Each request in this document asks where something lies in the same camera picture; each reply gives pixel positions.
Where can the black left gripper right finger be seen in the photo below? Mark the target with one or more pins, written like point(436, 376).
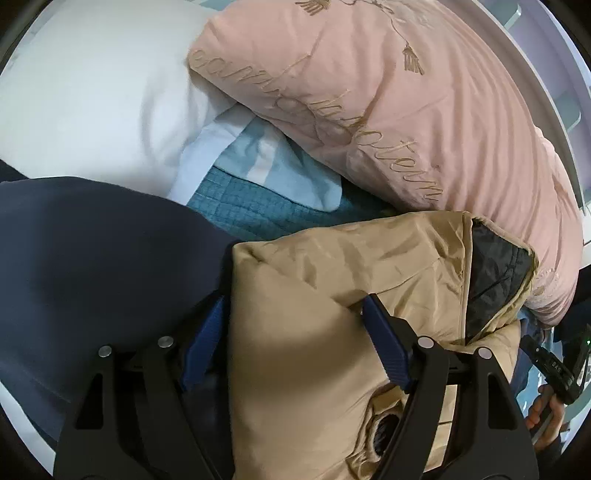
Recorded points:
point(488, 438)

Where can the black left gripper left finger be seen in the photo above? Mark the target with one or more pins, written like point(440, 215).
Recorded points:
point(156, 411)

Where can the tan bomber jacket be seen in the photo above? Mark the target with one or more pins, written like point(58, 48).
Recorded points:
point(308, 392)

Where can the person's right hand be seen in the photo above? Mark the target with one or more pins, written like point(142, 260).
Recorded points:
point(548, 413)

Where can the navy blue garment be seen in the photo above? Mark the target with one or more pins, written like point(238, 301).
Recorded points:
point(87, 264)

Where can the teal quilted bedspread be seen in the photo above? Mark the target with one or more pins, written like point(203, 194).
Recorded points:
point(250, 212)

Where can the light blue striped sheet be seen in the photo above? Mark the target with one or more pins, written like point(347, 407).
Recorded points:
point(252, 149)

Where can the pink embroidered pillow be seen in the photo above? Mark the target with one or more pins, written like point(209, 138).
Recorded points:
point(407, 101)

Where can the white bed headboard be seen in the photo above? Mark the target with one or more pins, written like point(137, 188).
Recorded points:
point(555, 36)

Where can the white pillow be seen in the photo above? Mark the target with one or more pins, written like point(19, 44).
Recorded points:
point(103, 91)

